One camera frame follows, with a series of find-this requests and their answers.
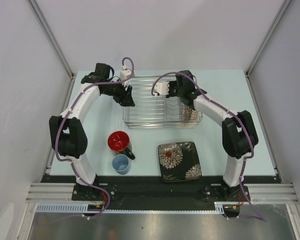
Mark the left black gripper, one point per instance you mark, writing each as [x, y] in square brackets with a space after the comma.
[124, 97]

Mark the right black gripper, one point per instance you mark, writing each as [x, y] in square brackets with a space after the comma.
[171, 83]

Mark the metal wire dish rack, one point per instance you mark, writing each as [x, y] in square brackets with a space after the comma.
[154, 111]

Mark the red patterned bowl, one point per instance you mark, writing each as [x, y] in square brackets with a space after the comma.
[188, 114]

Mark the black floral square plate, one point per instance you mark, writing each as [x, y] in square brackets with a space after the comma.
[179, 162]

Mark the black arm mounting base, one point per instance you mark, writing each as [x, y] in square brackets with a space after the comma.
[152, 193]

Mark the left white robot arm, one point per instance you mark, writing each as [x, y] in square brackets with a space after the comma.
[68, 138]

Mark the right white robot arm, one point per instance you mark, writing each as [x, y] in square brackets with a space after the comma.
[238, 132]

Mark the red and black mug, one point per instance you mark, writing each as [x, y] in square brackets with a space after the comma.
[119, 143]

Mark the light blue cup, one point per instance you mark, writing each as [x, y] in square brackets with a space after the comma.
[121, 164]

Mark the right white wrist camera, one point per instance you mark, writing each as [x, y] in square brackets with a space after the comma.
[160, 89]

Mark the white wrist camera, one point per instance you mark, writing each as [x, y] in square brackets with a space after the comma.
[125, 76]
[160, 89]

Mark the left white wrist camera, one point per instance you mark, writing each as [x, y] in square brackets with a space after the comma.
[125, 76]

